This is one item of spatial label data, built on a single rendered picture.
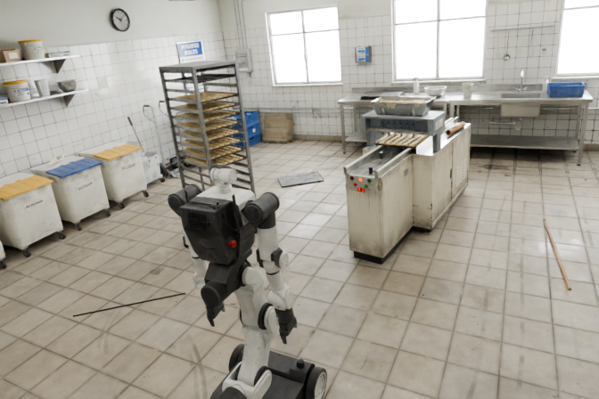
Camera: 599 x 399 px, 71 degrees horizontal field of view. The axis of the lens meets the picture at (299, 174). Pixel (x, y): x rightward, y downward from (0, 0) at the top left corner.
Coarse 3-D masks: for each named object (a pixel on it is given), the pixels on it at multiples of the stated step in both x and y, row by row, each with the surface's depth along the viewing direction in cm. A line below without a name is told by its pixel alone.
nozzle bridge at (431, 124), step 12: (372, 120) 419; (384, 120) 411; (396, 120) 404; (408, 120) 396; (420, 120) 381; (432, 120) 374; (444, 120) 399; (372, 132) 431; (396, 132) 402; (408, 132) 395; (420, 132) 388; (432, 132) 378; (372, 144) 434; (432, 144) 392
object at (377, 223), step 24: (360, 168) 369; (408, 168) 392; (360, 192) 360; (384, 192) 354; (408, 192) 399; (360, 216) 368; (384, 216) 360; (408, 216) 407; (360, 240) 377; (384, 240) 366
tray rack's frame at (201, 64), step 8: (176, 64) 414; (184, 64) 404; (192, 64) 392; (200, 64) 381; (208, 64) 373; (216, 64) 379; (224, 64) 384; (160, 72) 408; (168, 104) 419; (168, 112) 421; (176, 144) 433; (176, 152) 435; (200, 168) 459; (200, 176) 461; (184, 184) 447
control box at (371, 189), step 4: (352, 176) 356; (356, 176) 354; (360, 176) 351; (364, 176) 350; (368, 176) 349; (372, 176) 348; (352, 180) 357; (356, 180) 355; (364, 180) 350; (372, 180) 346; (352, 184) 359; (360, 184) 354; (364, 184) 352; (368, 184) 349; (372, 184) 347; (352, 188) 360; (356, 188) 358; (360, 188) 355; (364, 188) 353; (368, 188) 350; (372, 188) 348; (368, 192) 352; (372, 192) 350
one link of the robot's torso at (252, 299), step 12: (252, 276) 207; (240, 288) 216; (252, 288) 210; (240, 300) 220; (252, 300) 216; (264, 300) 226; (240, 312) 227; (252, 312) 221; (264, 312) 223; (252, 324) 224; (264, 324) 222
